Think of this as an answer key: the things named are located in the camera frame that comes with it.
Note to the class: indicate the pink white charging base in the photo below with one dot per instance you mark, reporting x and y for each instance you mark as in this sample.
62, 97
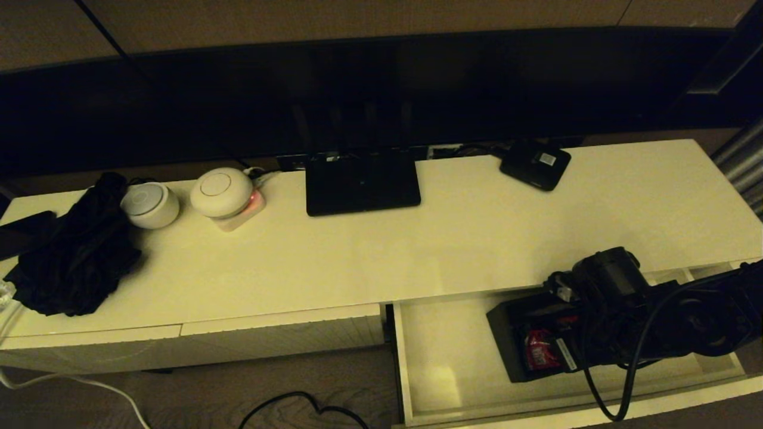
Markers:
253, 205

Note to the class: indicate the black crumpled cloth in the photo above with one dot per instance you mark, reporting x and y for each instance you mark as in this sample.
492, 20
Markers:
71, 262

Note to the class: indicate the white pull-out drawer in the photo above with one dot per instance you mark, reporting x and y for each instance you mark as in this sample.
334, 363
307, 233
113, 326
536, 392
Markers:
447, 357

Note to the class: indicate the white TV cabinet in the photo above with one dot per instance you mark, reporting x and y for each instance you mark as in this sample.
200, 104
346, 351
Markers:
357, 268

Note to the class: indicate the dark angled frame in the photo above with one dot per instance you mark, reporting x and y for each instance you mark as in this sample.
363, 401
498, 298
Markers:
715, 77

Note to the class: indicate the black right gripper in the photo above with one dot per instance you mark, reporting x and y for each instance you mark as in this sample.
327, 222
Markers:
575, 348

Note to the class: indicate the small white round speaker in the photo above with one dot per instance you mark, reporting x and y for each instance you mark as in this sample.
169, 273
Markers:
149, 205

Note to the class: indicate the silver vertical tubes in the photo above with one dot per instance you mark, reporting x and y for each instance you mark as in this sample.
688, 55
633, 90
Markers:
745, 167

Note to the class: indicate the black television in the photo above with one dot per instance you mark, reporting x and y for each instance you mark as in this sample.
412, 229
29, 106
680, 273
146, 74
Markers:
357, 77

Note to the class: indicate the red snack packet white print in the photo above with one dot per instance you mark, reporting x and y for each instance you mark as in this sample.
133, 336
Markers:
539, 354

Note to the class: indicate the large white round device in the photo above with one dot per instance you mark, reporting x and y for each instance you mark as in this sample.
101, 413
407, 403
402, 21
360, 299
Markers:
222, 193

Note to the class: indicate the black set-top box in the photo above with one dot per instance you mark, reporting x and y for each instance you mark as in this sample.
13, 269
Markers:
534, 167

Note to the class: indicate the black router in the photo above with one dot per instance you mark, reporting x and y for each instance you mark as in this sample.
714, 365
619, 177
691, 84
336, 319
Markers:
363, 185

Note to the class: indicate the black organizer box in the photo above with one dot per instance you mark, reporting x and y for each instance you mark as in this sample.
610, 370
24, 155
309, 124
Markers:
506, 339

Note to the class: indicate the black flat case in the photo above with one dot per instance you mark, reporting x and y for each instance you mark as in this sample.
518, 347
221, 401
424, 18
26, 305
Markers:
27, 232

